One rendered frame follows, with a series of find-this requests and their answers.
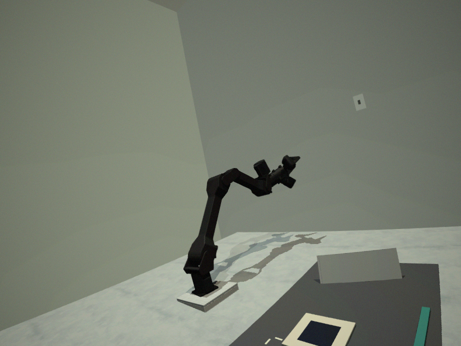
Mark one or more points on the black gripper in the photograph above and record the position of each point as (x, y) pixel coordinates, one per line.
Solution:
(289, 163)

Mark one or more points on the beige square tile with dark square centre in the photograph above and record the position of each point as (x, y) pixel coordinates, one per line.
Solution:
(316, 330)

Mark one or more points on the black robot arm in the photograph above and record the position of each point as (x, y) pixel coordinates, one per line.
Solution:
(202, 253)

